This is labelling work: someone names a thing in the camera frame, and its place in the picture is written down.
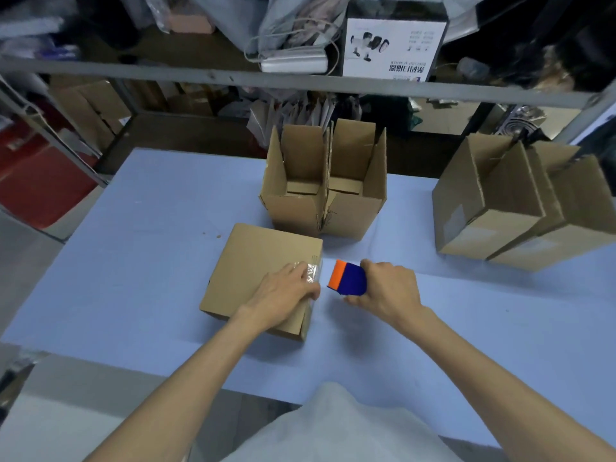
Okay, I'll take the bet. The person's right hand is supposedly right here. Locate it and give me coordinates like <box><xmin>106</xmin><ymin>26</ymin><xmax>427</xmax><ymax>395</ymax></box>
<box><xmin>344</xmin><ymin>259</ymin><xmax>424</xmax><ymax>335</ymax></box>

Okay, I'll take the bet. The person's left hand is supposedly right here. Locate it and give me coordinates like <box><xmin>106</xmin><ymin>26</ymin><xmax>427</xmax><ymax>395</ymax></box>
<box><xmin>240</xmin><ymin>262</ymin><xmax>322</xmax><ymax>332</ymax></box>

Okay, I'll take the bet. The orange blue tape dispenser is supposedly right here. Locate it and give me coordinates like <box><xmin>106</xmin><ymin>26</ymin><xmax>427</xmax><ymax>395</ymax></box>
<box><xmin>328</xmin><ymin>259</ymin><xmax>368</xmax><ymax>296</ymax></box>

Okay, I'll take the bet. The plain brown cardboard box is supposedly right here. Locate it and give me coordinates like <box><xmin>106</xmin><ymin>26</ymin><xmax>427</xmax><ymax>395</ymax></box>
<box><xmin>486</xmin><ymin>141</ymin><xmax>616</xmax><ymax>273</ymax></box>

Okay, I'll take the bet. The large brown storage cardboard box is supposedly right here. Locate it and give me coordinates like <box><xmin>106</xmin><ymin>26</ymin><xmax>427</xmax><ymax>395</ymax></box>
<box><xmin>47</xmin><ymin>80</ymin><xmax>132</xmax><ymax>152</ymax></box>

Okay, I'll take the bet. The person's right forearm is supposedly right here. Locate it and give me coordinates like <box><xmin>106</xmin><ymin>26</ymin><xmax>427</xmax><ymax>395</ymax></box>
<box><xmin>399</xmin><ymin>306</ymin><xmax>616</xmax><ymax>462</ymax></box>

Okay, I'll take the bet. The person's left forearm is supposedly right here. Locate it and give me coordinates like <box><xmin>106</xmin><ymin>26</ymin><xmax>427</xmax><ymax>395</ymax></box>
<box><xmin>86</xmin><ymin>307</ymin><xmax>270</xmax><ymax>462</ymax></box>

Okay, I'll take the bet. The person's white shirt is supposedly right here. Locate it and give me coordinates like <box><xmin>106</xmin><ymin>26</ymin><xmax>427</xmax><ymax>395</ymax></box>
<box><xmin>221</xmin><ymin>382</ymin><xmax>463</xmax><ymax>462</ymax></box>

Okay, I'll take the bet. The dark green bag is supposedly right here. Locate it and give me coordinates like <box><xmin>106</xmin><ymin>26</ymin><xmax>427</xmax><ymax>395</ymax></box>
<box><xmin>361</xmin><ymin>96</ymin><xmax>424</xmax><ymax>135</ymax></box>

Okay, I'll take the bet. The bundle of grey paper bags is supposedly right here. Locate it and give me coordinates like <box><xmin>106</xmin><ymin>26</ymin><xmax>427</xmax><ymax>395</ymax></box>
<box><xmin>246</xmin><ymin>93</ymin><xmax>338</xmax><ymax>145</ymax></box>

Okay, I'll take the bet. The silver reflective roll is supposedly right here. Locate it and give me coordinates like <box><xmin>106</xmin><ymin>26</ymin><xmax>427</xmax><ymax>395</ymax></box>
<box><xmin>495</xmin><ymin>105</ymin><xmax>547</xmax><ymax>135</ymax></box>

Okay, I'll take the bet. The white power strip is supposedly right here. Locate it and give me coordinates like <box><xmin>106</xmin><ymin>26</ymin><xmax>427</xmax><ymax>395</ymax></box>
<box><xmin>259</xmin><ymin>46</ymin><xmax>330</xmax><ymax>74</ymax></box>

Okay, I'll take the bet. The grey metal shelving rack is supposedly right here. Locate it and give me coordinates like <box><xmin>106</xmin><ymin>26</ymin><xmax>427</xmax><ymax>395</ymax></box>
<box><xmin>0</xmin><ymin>0</ymin><xmax>616</xmax><ymax>246</ymax></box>

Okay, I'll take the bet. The white glossy cabinet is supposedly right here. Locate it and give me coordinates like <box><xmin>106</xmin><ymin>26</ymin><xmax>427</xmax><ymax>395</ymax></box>
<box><xmin>0</xmin><ymin>353</ymin><xmax>232</xmax><ymax>462</ymax></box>

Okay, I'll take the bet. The white black printed box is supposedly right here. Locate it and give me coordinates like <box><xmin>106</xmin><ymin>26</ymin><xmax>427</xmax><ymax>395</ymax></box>
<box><xmin>341</xmin><ymin>0</ymin><xmax>449</xmax><ymax>83</ymax></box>

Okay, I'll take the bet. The red plastic stool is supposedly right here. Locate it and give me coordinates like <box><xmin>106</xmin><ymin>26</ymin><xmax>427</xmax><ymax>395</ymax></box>
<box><xmin>0</xmin><ymin>119</ymin><xmax>99</xmax><ymax>230</ymax></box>

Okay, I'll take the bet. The pile of grey plastic mailers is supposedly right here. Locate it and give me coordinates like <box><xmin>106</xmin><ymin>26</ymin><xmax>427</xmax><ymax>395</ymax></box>
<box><xmin>187</xmin><ymin>0</ymin><xmax>487</xmax><ymax>53</ymax></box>

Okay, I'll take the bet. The white perforated rack post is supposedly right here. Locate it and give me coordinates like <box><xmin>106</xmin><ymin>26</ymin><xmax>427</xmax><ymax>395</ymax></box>
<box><xmin>553</xmin><ymin>79</ymin><xmax>616</xmax><ymax>145</ymax></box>

